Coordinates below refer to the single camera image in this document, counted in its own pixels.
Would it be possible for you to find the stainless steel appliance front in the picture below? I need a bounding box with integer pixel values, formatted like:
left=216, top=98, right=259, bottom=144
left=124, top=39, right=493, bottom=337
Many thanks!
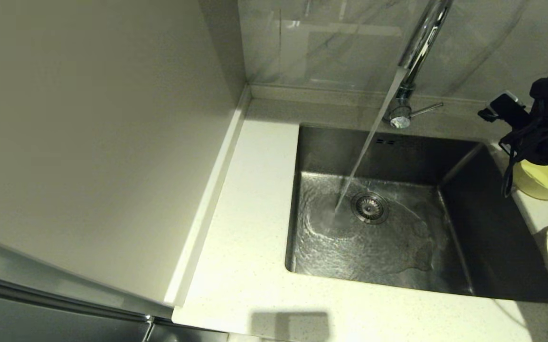
left=0, top=271, right=229, bottom=342

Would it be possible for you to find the stainless steel sink basin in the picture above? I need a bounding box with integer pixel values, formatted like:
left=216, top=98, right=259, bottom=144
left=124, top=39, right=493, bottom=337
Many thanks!
left=284, top=123, right=548, bottom=304

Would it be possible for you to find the yellow plastic bowl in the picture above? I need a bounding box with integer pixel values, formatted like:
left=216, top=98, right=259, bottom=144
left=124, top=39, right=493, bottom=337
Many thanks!
left=513, top=159, right=548, bottom=200

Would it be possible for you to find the round metal drain strainer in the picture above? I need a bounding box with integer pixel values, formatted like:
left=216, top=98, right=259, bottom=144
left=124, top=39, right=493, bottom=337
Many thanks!
left=350, top=191, right=390, bottom=225

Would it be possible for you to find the chrome faucet lever handle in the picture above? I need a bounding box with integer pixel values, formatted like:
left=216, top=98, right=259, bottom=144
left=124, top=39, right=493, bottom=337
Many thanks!
left=409, top=102, right=444, bottom=118

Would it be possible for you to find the grey cabinet side panel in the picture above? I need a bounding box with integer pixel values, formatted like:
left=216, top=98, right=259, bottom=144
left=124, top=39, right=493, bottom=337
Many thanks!
left=0, top=0, right=247, bottom=319

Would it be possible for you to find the chrome kitchen faucet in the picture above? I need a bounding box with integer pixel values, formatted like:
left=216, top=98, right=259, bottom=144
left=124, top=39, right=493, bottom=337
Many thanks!
left=382, top=0, right=454, bottom=130

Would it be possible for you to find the black cable connector block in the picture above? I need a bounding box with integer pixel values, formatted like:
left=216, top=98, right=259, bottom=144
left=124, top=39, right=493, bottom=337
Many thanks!
left=477, top=92, right=530, bottom=128

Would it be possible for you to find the black cable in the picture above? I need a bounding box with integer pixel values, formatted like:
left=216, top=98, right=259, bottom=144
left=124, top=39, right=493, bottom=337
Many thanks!
left=500, top=116, right=548, bottom=198

